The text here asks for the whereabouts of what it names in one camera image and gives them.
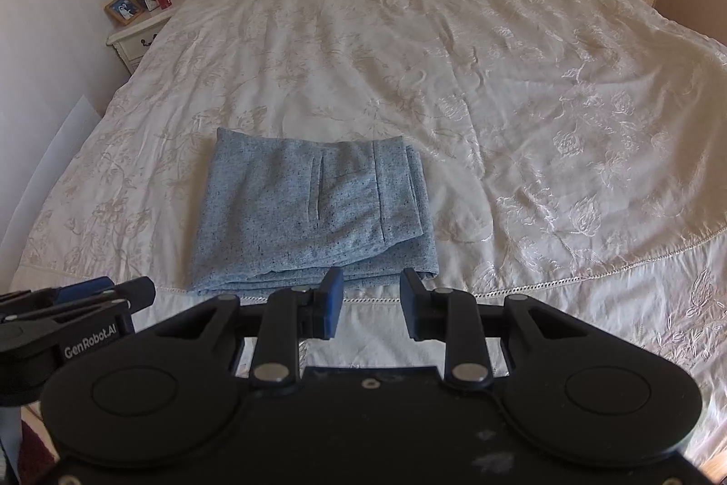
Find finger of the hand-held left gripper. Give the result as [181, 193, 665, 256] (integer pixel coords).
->
[0, 276, 118, 309]
[0, 276, 158, 328]

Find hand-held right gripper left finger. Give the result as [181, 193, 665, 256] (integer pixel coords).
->
[153, 267, 346, 389]

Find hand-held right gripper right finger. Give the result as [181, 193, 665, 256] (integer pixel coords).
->
[399, 267, 594, 389]

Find red patterned rug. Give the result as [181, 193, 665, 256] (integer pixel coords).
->
[20, 415, 61, 485]

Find cream embroidered bedspread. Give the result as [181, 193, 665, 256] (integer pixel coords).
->
[10, 0, 727, 466]

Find wooden photo frame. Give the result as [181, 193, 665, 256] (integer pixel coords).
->
[105, 0, 147, 27]

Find blue-grey speckled pants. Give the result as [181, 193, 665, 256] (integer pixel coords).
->
[186, 126, 442, 302]

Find cream nightstand with dark handle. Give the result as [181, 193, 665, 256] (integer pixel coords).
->
[107, 5, 178, 75]

